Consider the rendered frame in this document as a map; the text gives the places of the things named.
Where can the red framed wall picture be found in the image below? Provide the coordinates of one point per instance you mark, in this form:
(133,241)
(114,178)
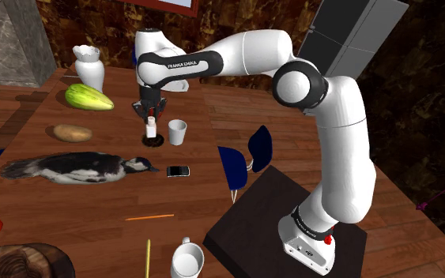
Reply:
(168,5)

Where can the blue chair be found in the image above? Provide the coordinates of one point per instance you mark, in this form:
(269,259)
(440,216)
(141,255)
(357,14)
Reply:
(233,169)
(261,148)

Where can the white mug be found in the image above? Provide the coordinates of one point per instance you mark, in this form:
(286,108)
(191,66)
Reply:
(186,263)

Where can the white vase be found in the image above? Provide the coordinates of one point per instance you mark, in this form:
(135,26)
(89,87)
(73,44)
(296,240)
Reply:
(90,71)

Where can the black and white bird figure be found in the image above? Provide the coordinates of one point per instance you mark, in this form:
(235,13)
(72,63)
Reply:
(79,168)

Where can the small white bottle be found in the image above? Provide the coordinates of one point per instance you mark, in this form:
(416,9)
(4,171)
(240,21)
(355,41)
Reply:
(151,129)

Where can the grey cabinet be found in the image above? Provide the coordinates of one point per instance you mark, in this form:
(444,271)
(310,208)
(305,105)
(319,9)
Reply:
(349,34)

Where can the yellow pencil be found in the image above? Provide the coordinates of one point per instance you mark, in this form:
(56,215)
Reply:
(148,260)

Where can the green squash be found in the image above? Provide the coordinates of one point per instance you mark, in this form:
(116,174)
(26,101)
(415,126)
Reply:
(87,98)

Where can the wooden table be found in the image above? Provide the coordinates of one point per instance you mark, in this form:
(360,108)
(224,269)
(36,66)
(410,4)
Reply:
(91,200)

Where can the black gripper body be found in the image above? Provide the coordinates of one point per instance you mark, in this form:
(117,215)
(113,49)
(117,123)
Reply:
(150,95)

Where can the brown potato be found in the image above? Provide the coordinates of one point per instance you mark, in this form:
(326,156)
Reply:
(72,133)

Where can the white cup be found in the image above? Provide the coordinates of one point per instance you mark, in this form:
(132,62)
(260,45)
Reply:
(177,134)

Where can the dark round coaster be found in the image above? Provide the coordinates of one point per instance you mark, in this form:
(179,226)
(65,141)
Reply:
(159,141)

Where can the black phone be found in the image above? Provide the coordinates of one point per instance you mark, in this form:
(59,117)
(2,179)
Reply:
(178,171)

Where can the dark robot stand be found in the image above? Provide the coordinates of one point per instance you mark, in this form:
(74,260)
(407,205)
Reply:
(253,231)

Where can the orange pencil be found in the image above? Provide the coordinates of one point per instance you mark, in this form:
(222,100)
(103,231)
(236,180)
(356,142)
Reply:
(149,217)

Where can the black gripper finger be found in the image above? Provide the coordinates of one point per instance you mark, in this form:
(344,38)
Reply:
(140,107)
(161,107)

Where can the grey marble block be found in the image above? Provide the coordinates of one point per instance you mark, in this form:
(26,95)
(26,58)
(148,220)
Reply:
(6,38)

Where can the brown wooden stump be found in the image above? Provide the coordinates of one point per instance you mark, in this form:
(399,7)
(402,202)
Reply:
(21,261)

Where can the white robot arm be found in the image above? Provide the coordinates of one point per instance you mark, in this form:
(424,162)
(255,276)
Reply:
(341,127)

